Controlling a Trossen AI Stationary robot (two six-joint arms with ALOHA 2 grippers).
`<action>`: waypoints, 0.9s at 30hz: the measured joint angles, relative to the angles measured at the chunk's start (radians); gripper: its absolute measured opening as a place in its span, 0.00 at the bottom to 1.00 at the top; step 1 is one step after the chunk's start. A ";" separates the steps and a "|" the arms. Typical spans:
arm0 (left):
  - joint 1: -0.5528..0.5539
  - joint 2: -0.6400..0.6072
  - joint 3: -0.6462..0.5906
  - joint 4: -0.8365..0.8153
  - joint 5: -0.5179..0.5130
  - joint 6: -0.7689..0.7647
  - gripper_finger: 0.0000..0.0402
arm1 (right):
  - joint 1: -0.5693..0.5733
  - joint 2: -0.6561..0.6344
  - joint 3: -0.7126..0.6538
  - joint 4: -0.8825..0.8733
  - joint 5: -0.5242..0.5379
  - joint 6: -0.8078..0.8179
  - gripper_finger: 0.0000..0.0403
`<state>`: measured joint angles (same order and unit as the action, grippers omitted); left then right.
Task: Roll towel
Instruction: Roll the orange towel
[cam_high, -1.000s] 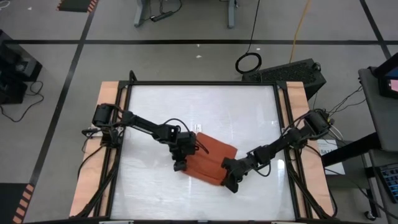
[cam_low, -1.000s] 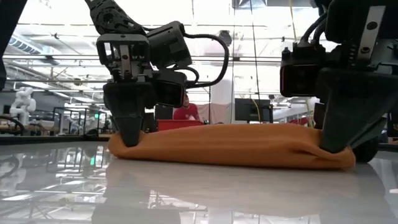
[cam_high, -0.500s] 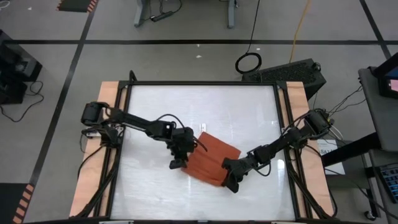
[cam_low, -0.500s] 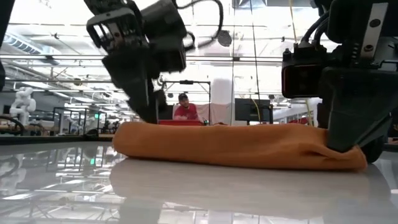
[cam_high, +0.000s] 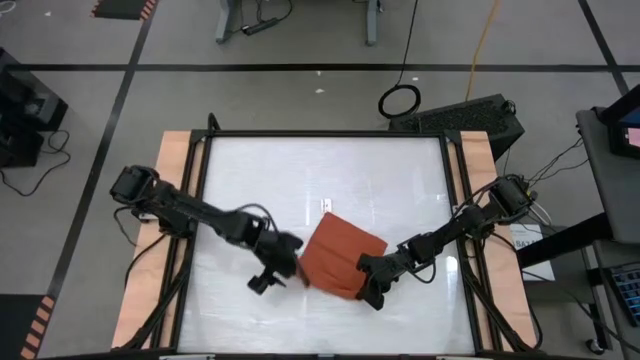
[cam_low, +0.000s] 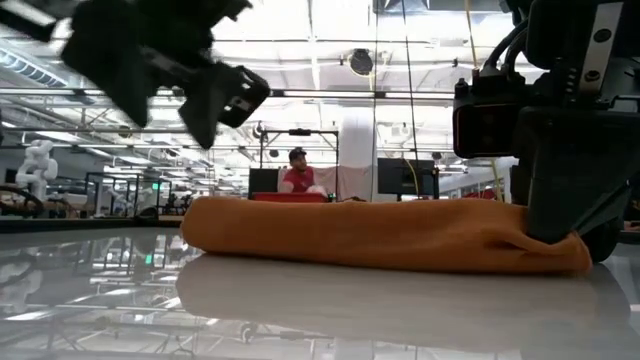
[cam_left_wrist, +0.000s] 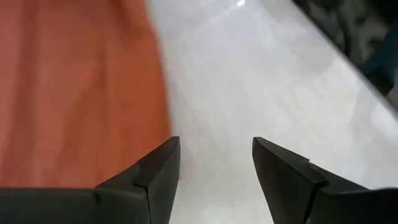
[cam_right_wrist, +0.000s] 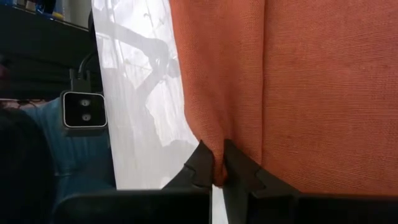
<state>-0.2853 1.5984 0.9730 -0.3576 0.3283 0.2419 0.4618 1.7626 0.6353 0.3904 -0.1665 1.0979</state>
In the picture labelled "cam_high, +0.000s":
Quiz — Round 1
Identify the black hanging cable with coil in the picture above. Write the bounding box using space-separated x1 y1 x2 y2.
377 0 422 120

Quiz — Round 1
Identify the black power strip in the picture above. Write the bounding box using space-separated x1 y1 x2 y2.
241 17 280 36

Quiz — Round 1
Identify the orange cloth towel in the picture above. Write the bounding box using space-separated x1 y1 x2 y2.
295 198 390 302

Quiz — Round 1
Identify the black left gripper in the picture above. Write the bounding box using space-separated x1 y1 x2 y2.
247 229 305 296

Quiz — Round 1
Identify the black equipment box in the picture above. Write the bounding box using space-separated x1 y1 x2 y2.
0 47 70 169

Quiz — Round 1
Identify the black computer tower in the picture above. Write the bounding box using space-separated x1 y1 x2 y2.
388 93 526 162

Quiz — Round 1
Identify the black metal table frame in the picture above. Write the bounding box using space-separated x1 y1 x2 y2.
112 112 544 354

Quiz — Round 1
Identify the black orange striped floor mat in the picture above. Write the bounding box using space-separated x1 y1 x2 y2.
0 293 57 360
90 0 160 22

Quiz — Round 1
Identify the white paper sheet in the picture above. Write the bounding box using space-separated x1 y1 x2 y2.
509 223 556 282

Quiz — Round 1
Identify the black framed monitor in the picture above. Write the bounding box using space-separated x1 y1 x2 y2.
597 84 640 161

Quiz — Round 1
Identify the backlit black keyboard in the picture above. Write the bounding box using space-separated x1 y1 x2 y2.
612 267 640 326

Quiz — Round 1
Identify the yellow hanging cable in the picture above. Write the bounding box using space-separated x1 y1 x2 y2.
464 0 501 104

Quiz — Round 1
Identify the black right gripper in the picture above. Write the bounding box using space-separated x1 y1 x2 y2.
354 248 417 312

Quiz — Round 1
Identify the plywood table side board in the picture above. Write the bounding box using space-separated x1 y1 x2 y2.
110 130 206 350
447 130 539 351

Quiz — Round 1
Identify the grey desk leg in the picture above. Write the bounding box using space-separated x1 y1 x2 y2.
215 0 246 45
364 0 384 47

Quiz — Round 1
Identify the grey side table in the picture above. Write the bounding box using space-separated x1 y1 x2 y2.
575 107 640 246

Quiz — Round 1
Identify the black side table frame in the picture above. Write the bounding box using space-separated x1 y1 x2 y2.
516 212 619 351

